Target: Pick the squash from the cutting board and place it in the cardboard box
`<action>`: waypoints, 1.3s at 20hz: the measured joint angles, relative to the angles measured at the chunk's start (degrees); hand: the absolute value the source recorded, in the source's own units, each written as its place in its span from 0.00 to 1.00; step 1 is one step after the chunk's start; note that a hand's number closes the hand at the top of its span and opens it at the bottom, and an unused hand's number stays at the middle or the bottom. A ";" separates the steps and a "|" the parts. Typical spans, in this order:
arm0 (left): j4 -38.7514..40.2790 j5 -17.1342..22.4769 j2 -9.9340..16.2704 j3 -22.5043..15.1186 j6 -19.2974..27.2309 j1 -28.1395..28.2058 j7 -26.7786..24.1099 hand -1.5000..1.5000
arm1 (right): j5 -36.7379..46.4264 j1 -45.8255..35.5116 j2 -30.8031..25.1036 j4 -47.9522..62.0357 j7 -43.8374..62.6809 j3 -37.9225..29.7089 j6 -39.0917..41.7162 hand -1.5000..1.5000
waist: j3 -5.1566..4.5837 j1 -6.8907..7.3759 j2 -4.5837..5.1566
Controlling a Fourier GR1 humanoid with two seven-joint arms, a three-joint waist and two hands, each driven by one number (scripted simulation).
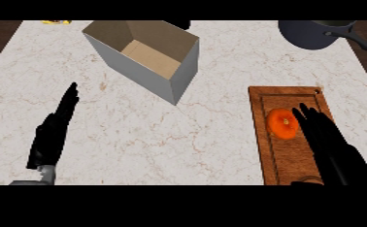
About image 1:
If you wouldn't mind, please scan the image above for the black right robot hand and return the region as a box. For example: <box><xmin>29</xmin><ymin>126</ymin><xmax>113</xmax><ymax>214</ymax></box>
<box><xmin>291</xmin><ymin>102</ymin><xmax>367</xmax><ymax>186</ymax></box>

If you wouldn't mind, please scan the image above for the grey cardboard box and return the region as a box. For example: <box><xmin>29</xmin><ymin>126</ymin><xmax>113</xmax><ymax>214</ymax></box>
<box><xmin>81</xmin><ymin>20</ymin><xmax>202</xmax><ymax>106</ymax></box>

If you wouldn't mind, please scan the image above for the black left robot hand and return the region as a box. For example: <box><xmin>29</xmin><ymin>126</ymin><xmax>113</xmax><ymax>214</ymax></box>
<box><xmin>24</xmin><ymin>81</ymin><xmax>81</xmax><ymax>171</ymax></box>

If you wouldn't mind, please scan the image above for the orange squash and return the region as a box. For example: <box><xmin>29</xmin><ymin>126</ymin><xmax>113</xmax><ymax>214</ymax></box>
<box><xmin>266</xmin><ymin>108</ymin><xmax>301</xmax><ymax>141</ymax></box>

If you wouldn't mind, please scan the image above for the brown wooden cutting board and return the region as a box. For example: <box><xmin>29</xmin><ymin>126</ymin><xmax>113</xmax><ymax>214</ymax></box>
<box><xmin>248</xmin><ymin>85</ymin><xmax>337</xmax><ymax>186</ymax></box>

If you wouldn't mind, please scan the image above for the black object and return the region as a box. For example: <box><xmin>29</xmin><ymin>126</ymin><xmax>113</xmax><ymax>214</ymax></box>
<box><xmin>162</xmin><ymin>20</ymin><xmax>193</xmax><ymax>31</ymax></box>

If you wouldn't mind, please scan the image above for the dark blue-grey pan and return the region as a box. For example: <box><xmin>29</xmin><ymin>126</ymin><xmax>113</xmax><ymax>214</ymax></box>
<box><xmin>277</xmin><ymin>20</ymin><xmax>367</xmax><ymax>51</ymax></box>

